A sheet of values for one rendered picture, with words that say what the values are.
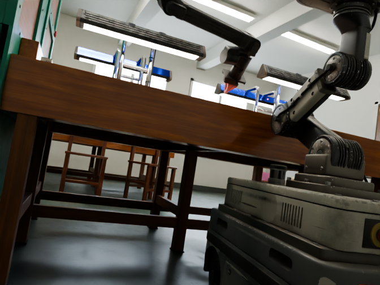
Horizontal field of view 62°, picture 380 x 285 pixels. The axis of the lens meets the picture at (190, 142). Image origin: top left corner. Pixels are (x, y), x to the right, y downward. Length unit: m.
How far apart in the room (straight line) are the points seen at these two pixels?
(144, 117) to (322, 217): 0.71
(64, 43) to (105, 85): 5.59
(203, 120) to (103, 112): 0.39
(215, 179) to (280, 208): 6.55
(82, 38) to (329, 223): 6.37
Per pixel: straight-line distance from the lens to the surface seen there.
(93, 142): 4.19
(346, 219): 0.75
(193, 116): 1.25
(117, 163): 6.62
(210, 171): 7.36
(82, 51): 2.11
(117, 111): 1.18
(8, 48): 1.18
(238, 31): 1.30
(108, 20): 1.59
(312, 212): 0.81
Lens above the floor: 0.49
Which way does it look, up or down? 4 degrees up
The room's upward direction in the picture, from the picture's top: 9 degrees clockwise
